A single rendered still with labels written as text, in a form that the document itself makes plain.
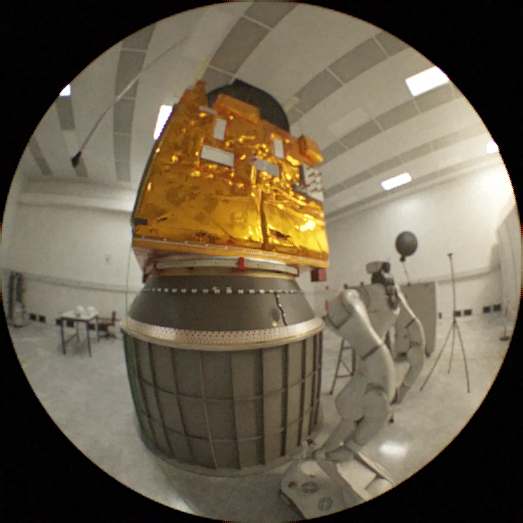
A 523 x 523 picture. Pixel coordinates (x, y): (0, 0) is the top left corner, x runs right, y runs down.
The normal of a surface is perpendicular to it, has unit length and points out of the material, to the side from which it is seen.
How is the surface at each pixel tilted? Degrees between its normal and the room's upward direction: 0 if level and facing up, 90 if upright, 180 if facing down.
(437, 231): 90
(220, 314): 62
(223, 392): 90
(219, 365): 90
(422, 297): 90
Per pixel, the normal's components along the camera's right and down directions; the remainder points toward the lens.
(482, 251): -0.83, -0.10
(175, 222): 0.52, -0.13
